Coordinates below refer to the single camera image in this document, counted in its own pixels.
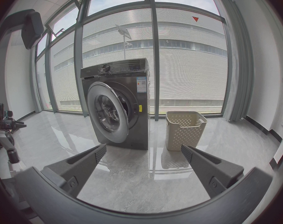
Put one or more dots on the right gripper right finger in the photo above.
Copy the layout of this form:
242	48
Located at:
203	166

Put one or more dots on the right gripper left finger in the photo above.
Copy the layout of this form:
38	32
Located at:
85	164

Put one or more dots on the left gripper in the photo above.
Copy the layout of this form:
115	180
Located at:
8	124

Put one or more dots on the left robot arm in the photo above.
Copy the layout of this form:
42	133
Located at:
3	140

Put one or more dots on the cream laundry basket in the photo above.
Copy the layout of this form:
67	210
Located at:
182	133

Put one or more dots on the washing machine door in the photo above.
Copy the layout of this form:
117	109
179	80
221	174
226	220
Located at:
97	94

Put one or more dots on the grey washing machine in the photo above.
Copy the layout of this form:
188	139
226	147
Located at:
139	115

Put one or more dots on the window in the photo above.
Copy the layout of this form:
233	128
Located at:
190	62

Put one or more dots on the blue curtain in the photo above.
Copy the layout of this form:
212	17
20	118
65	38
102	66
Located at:
240	62

